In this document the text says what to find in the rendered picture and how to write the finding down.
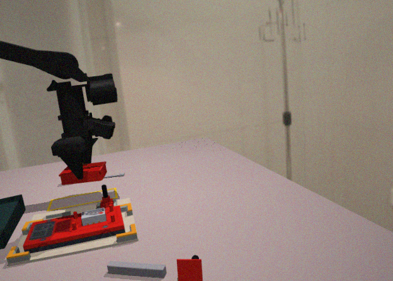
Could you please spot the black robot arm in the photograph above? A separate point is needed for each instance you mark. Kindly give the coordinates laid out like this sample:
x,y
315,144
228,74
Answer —
x,y
99,89

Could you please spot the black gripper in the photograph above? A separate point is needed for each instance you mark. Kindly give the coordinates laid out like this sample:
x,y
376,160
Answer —
x,y
74,149

